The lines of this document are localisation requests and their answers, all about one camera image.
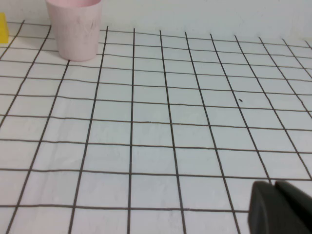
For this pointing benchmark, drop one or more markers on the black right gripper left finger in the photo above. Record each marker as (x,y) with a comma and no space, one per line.
(262,209)

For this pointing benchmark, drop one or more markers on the white grid tablecloth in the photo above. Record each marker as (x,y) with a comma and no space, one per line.
(156,146)

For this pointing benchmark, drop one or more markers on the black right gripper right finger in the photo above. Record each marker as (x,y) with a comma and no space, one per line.
(298,207)

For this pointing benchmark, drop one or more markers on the pink plastic cup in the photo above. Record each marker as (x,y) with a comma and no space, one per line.
(75,31)

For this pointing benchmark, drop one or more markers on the yellow foam cube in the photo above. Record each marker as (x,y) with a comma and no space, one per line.
(3,30)

